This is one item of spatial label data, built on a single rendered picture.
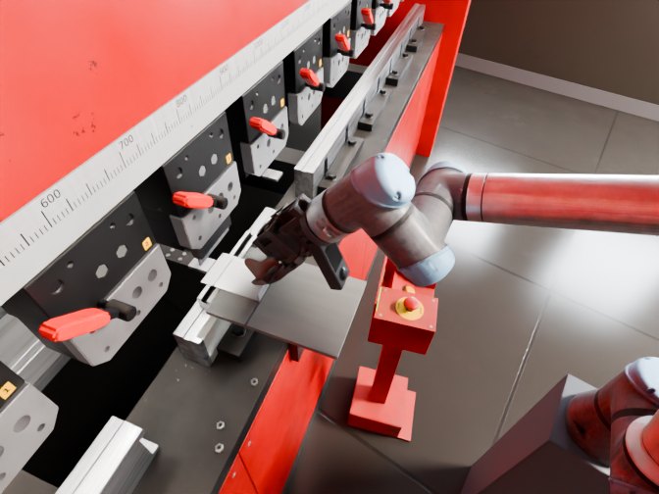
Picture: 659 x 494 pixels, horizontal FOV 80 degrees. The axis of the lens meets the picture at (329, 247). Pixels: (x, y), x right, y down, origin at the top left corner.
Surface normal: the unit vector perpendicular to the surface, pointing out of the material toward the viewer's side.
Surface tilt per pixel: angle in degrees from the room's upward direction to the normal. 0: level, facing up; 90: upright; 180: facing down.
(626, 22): 90
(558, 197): 49
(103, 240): 90
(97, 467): 0
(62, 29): 90
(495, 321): 0
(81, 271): 90
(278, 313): 0
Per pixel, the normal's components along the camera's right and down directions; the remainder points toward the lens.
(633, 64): -0.57, 0.59
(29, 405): 0.94, 0.27
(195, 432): 0.03, -0.69
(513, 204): -0.53, 0.26
